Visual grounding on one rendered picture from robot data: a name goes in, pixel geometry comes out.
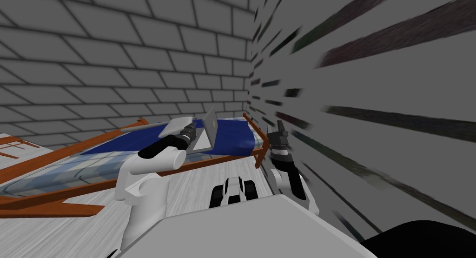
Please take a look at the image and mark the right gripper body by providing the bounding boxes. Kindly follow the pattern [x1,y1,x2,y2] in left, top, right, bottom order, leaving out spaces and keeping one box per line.
[267,133,291,152]

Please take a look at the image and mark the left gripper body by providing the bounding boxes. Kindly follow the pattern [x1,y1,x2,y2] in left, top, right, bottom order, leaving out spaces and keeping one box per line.
[180,123,198,143]

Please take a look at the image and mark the white pillow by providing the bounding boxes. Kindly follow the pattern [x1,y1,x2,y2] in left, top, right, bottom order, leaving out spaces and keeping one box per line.
[159,116,197,138]

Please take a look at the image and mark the grey open laptop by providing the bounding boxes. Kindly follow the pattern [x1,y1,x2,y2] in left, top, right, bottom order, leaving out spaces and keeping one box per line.
[192,108,219,154]

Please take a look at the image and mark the wooden bed with blue blanket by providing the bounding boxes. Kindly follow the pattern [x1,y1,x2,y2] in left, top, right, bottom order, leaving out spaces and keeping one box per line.
[0,112,271,218]

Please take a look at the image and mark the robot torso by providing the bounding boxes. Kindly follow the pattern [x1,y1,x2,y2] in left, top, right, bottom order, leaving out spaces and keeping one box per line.
[118,176,378,258]

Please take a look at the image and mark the brown wooden frame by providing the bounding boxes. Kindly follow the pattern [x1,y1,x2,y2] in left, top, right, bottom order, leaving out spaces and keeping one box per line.
[0,136,41,159]

